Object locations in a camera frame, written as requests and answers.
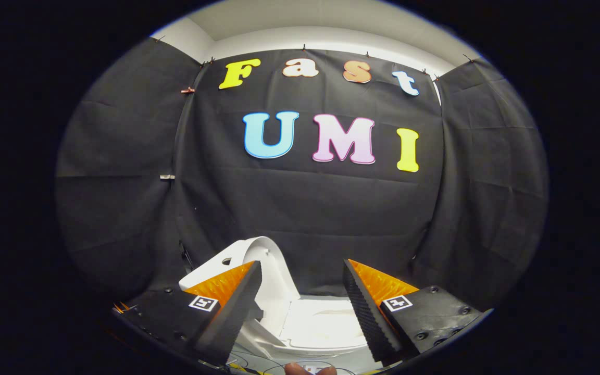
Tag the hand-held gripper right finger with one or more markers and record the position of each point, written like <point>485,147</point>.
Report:
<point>367,323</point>

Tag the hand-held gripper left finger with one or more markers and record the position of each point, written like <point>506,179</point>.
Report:
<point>232,323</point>

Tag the white toilet tank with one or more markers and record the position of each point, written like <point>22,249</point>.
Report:
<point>211,271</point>

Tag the black backdrop cloth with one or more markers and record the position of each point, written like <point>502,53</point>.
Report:
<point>305,208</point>

